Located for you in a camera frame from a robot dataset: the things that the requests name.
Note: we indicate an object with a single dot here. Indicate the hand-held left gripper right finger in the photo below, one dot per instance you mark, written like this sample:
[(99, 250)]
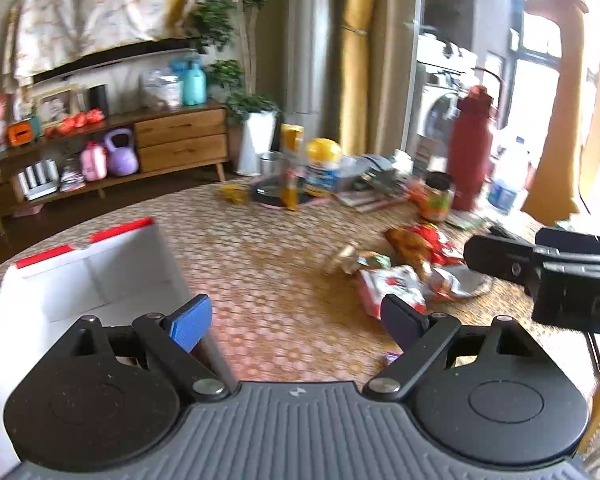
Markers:
[(402, 317)]

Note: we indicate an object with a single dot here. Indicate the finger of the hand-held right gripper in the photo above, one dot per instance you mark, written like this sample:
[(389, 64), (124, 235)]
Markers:
[(500, 260)]

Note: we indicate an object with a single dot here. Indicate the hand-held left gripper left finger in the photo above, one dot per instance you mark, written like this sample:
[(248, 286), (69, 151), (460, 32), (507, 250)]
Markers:
[(192, 317)]

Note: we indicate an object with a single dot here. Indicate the silver snack packet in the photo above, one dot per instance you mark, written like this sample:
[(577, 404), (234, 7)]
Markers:
[(457, 282)]

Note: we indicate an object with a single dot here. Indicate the red snack packet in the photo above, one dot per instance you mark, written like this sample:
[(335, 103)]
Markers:
[(442, 247)]

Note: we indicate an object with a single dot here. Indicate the orange fried snack packet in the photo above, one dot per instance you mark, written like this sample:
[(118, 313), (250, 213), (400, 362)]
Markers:
[(409, 250)]

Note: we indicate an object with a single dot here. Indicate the red cardboard box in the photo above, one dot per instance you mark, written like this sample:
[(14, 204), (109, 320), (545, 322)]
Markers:
[(105, 270)]

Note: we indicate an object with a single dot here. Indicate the white red spout pouch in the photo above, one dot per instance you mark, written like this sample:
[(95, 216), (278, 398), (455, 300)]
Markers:
[(390, 287)]

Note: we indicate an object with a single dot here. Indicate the purple candy wrapper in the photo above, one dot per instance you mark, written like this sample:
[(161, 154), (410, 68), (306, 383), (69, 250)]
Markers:
[(391, 358)]

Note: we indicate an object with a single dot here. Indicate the green flat packet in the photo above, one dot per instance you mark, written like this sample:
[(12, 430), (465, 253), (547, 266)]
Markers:
[(465, 220)]

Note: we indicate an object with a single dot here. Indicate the small green packet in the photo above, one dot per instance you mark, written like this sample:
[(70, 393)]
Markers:
[(375, 261)]

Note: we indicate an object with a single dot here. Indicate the clear plastic water bottle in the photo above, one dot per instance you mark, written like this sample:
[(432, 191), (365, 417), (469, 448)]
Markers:
[(507, 180)]

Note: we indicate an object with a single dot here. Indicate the green label jar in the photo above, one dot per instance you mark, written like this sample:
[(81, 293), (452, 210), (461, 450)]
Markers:
[(437, 200)]

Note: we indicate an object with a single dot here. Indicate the red water bottle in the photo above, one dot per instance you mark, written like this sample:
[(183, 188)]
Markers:
[(472, 160)]

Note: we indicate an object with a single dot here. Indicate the white small carton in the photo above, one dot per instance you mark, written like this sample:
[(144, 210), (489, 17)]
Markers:
[(424, 157)]

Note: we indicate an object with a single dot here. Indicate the small yellow wrapper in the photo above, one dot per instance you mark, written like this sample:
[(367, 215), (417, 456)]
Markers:
[(234, 193)]

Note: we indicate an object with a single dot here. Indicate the pile of books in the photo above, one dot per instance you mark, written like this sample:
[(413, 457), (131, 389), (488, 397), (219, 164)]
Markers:
[(375, 182)]

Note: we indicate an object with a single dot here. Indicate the yellow giraffe figure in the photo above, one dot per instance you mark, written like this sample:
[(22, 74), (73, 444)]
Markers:
[(560, 135)]

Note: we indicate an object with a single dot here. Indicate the dark round coaster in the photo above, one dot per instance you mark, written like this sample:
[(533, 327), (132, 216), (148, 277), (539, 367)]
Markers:
[(267, 199)]

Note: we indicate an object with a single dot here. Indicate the clear glass cup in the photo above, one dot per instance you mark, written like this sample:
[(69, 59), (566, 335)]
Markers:
[(271, 172)]

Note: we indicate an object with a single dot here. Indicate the wooden cabinet drawer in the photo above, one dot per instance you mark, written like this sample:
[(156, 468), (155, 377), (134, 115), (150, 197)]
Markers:
[(182, 152), (180, 127)]

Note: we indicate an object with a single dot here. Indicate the yellow lid supplement bottle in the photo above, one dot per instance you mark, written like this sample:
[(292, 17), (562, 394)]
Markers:
[(322, 170)]

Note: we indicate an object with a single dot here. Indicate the white washing machine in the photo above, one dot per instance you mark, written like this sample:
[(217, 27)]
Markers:
[(440, 100)]

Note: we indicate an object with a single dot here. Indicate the wooden TV cabinet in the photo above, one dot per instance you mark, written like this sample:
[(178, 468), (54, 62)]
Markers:
[(180, 145)]

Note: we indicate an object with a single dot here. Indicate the purple kettlebell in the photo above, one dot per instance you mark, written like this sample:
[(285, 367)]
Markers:
[(121, 157)]

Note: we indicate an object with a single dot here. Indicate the stack of magazines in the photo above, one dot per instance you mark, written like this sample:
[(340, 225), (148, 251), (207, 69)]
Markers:
[(72, 180)]

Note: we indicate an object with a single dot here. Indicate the pink case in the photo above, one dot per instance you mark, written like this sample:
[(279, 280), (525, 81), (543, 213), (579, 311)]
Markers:
[(94, 162)]

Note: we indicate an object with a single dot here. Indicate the tall yellow packet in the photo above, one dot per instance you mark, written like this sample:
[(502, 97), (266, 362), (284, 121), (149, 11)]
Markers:
[(291, 160)]

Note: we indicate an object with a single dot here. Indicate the white planter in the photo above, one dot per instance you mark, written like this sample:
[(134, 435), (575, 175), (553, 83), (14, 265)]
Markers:
[(257, 142)]

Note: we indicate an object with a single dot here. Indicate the white router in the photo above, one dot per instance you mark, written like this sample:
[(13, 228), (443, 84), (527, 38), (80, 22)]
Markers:
[(40, 182)]

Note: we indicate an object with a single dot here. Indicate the clear plastic bag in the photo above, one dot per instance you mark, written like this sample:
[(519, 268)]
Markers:
[(160, 91)]

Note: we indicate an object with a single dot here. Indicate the blue spray bottle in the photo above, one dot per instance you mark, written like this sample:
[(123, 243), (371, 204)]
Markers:
[(195, 85)]

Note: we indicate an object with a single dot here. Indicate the black speaker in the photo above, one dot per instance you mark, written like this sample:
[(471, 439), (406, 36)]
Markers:
[(99, 101)]

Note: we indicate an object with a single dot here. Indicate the yellow curtain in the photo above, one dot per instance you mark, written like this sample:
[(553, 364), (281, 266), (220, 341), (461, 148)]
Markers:
[(357, 60)]

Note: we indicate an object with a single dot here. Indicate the orange green box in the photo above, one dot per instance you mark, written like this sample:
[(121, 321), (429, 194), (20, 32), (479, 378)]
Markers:
[(24, 132)]

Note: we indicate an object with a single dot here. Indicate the television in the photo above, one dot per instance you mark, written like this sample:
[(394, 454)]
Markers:
[(115, 57)]

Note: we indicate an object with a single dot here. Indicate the green potted tree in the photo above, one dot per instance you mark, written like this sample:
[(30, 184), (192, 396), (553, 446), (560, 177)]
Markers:
[(225, 25)]

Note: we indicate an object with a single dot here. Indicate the grey standing air conditioner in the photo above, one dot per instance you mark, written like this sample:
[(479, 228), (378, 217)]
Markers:
[(307, 35)]

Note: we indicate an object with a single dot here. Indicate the floral cloth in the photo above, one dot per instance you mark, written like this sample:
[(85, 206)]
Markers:
[(90, 10)]

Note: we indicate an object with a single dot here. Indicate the photo frame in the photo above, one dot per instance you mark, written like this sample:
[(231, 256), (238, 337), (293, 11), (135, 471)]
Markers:
[(56, 107)]

